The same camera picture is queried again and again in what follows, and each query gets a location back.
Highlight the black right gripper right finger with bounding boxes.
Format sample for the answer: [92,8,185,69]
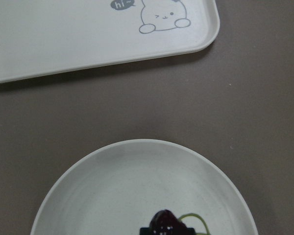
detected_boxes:
[185,228,195,235]

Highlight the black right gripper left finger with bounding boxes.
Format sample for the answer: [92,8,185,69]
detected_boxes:
[140,227,152,235]

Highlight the dark red cherry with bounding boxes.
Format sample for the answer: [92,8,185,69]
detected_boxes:
[149,210,189,235]

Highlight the cream rectangular tray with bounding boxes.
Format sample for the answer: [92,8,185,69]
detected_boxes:
[0,0,220,83]

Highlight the round cream plate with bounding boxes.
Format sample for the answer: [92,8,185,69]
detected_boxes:
[31,139,258,235]

